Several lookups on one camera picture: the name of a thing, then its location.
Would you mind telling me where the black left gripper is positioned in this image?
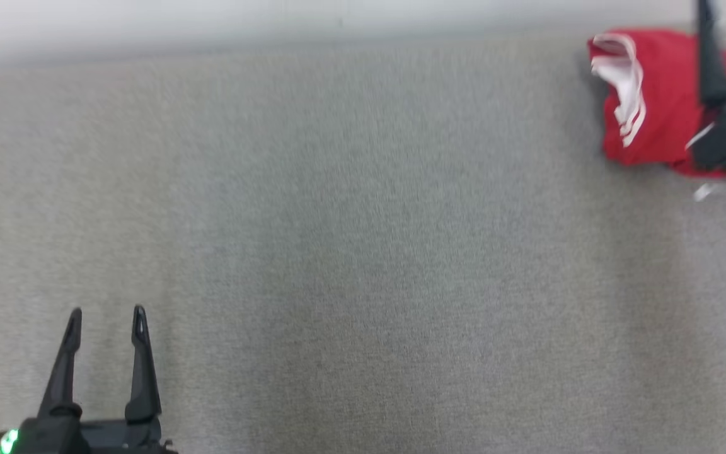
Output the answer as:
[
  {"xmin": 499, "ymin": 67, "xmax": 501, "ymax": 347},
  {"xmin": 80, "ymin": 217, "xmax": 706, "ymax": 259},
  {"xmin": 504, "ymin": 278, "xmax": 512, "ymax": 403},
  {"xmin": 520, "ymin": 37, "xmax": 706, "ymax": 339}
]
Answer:
[{"xmin": 38, "ymin": 305, "xmax": 178, "ymax": 454}]

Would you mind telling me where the red white basketball jersey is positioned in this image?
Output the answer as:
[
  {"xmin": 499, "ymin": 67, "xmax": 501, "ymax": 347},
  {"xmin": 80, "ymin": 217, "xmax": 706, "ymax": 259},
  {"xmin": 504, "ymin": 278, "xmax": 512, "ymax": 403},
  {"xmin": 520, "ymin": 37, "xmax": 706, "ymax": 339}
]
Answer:
[{"xmin": 587, "ymin": 28, "xmax": 726, "ymax": 180}]

